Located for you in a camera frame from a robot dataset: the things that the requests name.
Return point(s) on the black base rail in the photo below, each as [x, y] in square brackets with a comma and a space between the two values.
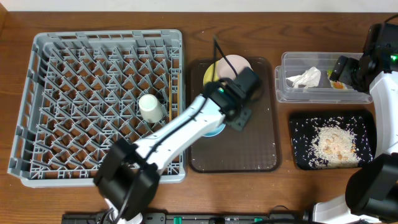
[162, 218]

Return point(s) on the green yellow snack wrapper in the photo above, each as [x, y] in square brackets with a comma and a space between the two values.
[336, 85]

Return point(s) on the rice and food scraps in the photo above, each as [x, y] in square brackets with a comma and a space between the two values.
[335, 146]

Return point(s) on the dark brown serving tray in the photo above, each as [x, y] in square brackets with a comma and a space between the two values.
[254, 149]

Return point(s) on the black waste tray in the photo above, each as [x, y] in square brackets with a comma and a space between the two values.
[298, 124]

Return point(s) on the yellow plate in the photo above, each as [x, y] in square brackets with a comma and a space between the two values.
[210, 74]

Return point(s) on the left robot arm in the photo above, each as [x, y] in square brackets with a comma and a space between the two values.
[129, 175]

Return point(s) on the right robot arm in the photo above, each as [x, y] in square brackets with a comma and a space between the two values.
[371, 192]

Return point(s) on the grey dishwasher rack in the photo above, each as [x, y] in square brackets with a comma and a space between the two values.
[82, 94]

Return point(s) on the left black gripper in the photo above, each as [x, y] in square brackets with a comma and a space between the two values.
[241, 118]

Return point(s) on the wooden chopstick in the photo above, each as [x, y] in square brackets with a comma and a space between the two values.
[170, 97]
[178, 93]

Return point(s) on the cream white cup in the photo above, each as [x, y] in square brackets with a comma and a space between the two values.
[150, 108]

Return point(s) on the clear plastic bin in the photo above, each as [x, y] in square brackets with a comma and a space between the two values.
[296, 63]

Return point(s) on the white tissue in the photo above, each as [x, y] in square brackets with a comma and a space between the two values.
[310, 78]

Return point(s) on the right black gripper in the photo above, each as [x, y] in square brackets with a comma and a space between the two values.
[345, 72]

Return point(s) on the pink bowl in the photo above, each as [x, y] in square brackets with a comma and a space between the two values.
[238, 62]

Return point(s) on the light blue bowl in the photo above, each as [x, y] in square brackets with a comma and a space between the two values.
[215, 132]

